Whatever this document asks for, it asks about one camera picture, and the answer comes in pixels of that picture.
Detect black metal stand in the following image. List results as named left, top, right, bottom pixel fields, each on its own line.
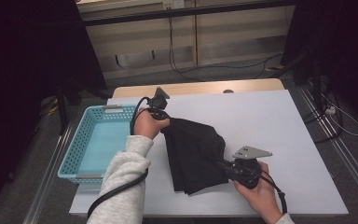
left=55, top=78, right=113, bottom=136
left=268, top=49, right=324, bottom=110

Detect hand-held gripper black cable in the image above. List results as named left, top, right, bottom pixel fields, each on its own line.
left=87, top=96, right=152, bottom=220
left=257, top=172, right=288, bottom=215

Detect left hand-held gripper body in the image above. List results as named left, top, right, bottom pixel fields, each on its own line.
left=147, top=86, right=171, bottom=117

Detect bundle of black cables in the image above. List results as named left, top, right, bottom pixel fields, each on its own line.
left=302, top=90, right=344, bottom=144

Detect black curtain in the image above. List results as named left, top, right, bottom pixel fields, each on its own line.
left=0, top=0, right=108, bottom=216
left=281, top=0, right=358, bottom=132

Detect thin black floor cable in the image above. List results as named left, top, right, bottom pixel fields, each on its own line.
left=178, top=53, right=283, bottom=76

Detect yellow strip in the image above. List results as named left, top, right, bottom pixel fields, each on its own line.
left=40, top=97, right=60, bottom=117
left=264, top=63, right=284, bottom=73

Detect right hand-held gripper black cable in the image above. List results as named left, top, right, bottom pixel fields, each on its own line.
left=257, top=172, right=288, bottom=215

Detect white looped cable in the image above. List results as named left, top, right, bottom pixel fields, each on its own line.
left=320, top=92, right=358, bottom=137

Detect person's left hand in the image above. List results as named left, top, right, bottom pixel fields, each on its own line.
left=133, top=107, right=171, bottom=140

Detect light wooden table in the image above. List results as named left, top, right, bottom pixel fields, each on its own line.
left=111, top=77, right=285, bottom=99

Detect black pants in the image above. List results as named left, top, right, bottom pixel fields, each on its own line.
left=160, top=117, right=231, bottom=196

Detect black hanging wall cable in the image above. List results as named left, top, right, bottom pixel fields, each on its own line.
left=167, top=17, right=206, bottom=83

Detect left hand-held gripper black cable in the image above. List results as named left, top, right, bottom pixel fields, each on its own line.
left=87, top=96, right=152, bottom=220

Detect black horizontal metal bar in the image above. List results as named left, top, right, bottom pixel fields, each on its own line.
left=81, top=0, right=296, bottom=27

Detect light blue plastic basket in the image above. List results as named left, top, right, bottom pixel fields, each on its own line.
left=58, top=104, right=139, bottom=185

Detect aluminium floor rail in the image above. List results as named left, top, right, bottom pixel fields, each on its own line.
left=22, top=122, right=76, bottom=224
left=297, top=85, right=358, bottom=204

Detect person's right hand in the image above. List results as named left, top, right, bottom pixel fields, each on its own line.
left=233, top=161, right=283, bottom=224

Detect white table cover board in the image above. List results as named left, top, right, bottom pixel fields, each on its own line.
left=69, top=89, right=350, bottom=217

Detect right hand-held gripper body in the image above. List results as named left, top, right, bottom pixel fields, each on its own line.
left=231, top=145, right=273, bottom=189

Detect white wall socket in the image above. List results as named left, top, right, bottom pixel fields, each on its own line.
left=162, top=0, right=186, bottom=9

